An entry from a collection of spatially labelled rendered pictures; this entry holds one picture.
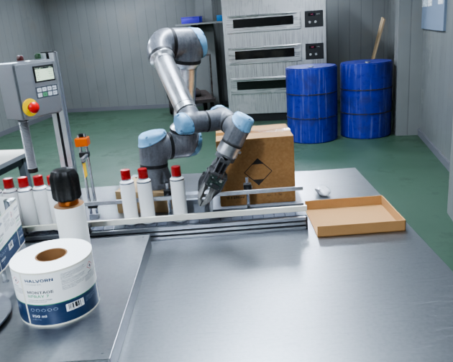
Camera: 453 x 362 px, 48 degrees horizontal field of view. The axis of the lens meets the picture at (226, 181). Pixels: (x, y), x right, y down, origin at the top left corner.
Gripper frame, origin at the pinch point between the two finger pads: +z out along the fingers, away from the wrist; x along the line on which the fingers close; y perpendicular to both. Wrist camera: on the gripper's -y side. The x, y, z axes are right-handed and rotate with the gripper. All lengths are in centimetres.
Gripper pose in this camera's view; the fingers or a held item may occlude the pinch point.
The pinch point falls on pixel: (201, 202)
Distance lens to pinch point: 181.9
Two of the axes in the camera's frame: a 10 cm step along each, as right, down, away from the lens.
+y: 0.2, 3.0, -9.5
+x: 9.0, 4.1, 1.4
